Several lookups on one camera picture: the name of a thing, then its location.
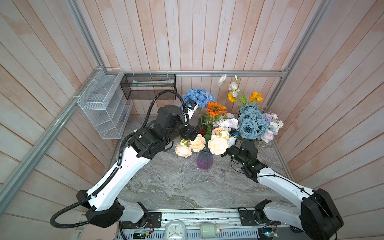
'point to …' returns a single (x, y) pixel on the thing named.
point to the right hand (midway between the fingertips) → (215, 139)
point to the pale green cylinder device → (208, 230)
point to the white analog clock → (175, 230)
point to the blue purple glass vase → (205, 158)
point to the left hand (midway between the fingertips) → (190, 122)
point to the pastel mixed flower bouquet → (275, 125)
